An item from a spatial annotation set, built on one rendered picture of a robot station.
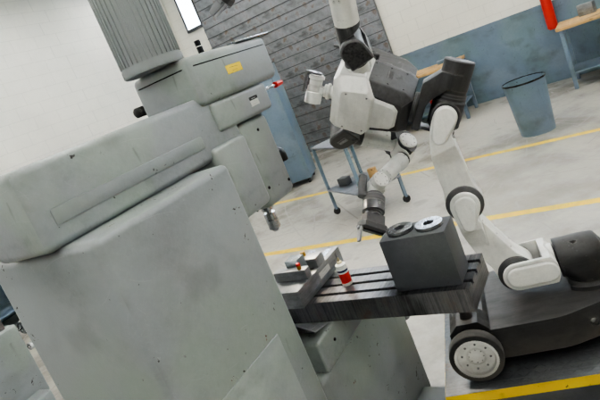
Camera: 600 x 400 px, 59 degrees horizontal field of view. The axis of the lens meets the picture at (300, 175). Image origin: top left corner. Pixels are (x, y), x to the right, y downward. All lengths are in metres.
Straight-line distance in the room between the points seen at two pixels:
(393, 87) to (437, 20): 7.39
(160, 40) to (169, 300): 0.79
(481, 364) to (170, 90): 1.50
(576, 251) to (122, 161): 1.64
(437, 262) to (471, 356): 0.57
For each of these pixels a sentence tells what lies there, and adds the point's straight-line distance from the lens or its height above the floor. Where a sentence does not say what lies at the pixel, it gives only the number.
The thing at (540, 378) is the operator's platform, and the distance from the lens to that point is 2.20.
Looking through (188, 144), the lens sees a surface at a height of 1.64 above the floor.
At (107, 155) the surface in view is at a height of 1.71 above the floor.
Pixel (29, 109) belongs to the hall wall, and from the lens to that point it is 9.30.
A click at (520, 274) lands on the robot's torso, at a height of 0.70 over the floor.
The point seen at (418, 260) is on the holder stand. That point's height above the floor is 1.04.
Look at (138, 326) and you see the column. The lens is 1.26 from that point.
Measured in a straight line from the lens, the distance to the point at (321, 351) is 1.90.
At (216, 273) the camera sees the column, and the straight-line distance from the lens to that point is 1.43.
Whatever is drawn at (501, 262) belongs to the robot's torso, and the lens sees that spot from 2.24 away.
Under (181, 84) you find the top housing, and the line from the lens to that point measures 1.71.
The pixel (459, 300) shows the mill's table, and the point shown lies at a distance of 1.74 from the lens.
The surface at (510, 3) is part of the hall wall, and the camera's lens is 9.12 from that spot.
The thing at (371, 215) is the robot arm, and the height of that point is 1.11.
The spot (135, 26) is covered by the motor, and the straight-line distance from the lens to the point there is 1.69.
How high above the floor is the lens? 1.74
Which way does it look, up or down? 11 degrees down
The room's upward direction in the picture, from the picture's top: 22 degrees counter-clockwise
